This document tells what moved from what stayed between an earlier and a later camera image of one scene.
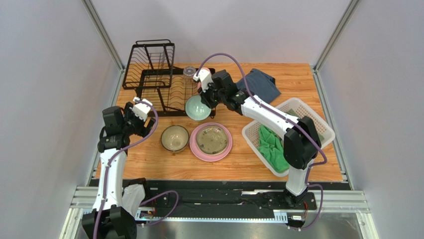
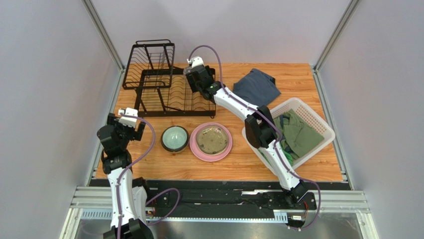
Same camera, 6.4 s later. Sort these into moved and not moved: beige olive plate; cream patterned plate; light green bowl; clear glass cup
Moved: light green bowl
Not moved: clear glass cup; beige olive plate; cream patterned plate
